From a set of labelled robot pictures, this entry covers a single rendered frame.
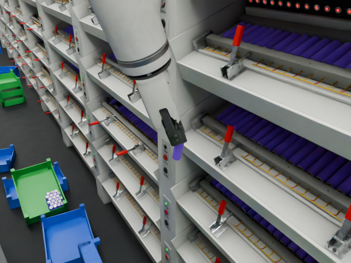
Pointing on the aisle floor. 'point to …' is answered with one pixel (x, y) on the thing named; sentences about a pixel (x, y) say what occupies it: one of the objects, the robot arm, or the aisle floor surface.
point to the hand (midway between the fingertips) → (175, 131)
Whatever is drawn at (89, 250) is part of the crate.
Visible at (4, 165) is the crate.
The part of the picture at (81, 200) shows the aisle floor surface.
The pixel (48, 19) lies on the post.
